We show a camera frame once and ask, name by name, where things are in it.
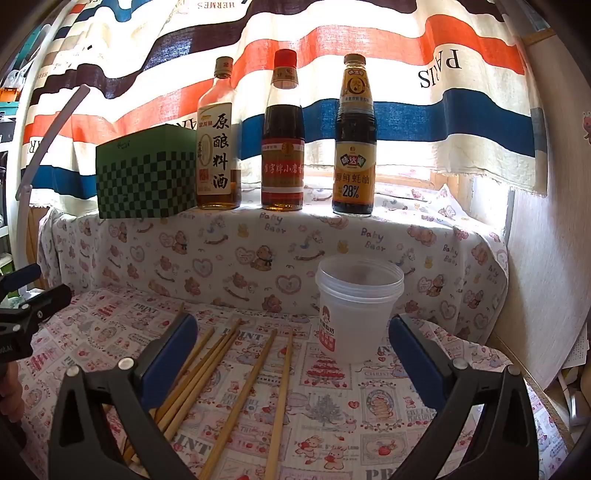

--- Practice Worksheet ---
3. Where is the cooking wine bottle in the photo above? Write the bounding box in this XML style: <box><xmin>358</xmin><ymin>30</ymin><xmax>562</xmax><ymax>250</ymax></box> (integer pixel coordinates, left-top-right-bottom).
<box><xmin>196</xmin><ymin>56</ymin><xmax>242</xmax><ymax>210</ymax></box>

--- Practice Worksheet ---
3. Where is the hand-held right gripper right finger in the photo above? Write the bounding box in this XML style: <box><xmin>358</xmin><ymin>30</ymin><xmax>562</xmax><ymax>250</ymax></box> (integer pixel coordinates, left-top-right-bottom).
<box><xmin>388</xmin><ymin>314</ymin><xmax>541</xmax><ymax>480</ymax></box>

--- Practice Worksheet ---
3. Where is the dark oyster sauce bottle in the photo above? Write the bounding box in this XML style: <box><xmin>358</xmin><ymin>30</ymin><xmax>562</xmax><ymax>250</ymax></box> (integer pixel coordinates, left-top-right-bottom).
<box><xmin>331</xmin><ymin>54</ymin><xmax>378</xmax><ymax>217</ymax></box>

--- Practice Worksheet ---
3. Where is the green checkered box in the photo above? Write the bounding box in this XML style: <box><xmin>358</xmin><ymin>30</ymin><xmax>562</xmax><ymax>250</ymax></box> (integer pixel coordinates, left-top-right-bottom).
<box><xmin>95</xmin><ymin>124</ymin><xmax>198</xmax><ymax>219</ymax></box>

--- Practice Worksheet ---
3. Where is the bear print cloth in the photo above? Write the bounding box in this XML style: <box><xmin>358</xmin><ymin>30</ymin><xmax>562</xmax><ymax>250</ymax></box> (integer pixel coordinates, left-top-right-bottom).
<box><xmin>37</xmin><ymin>182</ymin><xmax>511</xmax><ymax>342</ymax></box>

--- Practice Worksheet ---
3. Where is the translucent plastic cup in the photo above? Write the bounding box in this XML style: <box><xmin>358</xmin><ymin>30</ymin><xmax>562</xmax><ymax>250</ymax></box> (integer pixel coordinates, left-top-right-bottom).
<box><xmin>315</xmin><ymin>254</ymin><xmax>405</xmax><ymax>363</ymax></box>

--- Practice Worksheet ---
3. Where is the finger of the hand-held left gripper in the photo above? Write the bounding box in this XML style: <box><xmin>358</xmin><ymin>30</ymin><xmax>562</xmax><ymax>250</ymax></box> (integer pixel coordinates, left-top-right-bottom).
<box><xmin>0</xmin><ymin>285</ymin><xmax>72</xmax><ymax>334</ymax></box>
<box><xmin>0</xmin><ymin>264</ymin><xmax>42</xmax><ymax>298</ymax></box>

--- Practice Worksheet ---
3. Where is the white cabinet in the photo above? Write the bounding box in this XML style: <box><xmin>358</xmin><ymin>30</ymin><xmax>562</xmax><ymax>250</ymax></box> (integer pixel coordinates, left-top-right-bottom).
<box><xmin>505</xmin><ymin>28</ymin><xmax>591</xmax><ymax>388</ymax></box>

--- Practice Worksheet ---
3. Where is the pink patterned tablecloth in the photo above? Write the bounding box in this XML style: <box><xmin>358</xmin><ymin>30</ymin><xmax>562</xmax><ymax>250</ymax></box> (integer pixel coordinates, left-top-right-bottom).
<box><xmin>18</xmin><ymin>286</ymin><xmax>568</xmax><ymax>480</ymax></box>

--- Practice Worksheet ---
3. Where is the striped curtain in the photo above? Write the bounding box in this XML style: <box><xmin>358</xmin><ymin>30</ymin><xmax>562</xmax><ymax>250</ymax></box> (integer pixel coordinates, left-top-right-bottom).
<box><xmin>21</xmin><ymin>0</ymin><xmax>550</xmax><ymax>213</ymax></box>

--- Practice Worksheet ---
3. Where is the white desk lamp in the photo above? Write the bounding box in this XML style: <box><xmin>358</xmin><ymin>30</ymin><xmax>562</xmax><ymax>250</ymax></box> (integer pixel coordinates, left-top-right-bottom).
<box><xmin>16</xmin><ymin>85</ymin><xmax>90</xmax><ymax>201</ymax></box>

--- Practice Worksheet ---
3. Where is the person's left hand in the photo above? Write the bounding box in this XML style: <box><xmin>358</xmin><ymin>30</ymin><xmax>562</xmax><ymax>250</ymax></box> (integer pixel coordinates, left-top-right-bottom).
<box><xmin>0</xmin><ymin>362</ymin><xmax>25</xmax><ymax>423</ymax></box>

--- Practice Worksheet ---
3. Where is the red cap sesame oil bottle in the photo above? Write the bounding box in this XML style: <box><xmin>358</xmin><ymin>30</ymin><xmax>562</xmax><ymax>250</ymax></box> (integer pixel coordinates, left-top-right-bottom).
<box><xmin>261</xmin><ymin>49</ymin><xmax>305</xmax><ymax>212</ymax></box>

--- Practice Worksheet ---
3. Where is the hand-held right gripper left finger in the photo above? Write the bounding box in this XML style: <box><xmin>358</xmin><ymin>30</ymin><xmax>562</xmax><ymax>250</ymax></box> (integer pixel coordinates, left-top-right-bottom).
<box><xmin>48</xmin><ymin>313</ymin><xmax>199</xmax><ymax>480</ymax></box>

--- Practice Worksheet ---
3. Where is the bundle of wooden chopsticks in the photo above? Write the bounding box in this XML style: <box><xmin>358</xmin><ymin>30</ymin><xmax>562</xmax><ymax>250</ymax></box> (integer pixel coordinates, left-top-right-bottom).
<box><xmin>122</xmin><ymin>302</ymin><xmax>294</xmax><ymax>480</ymax></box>

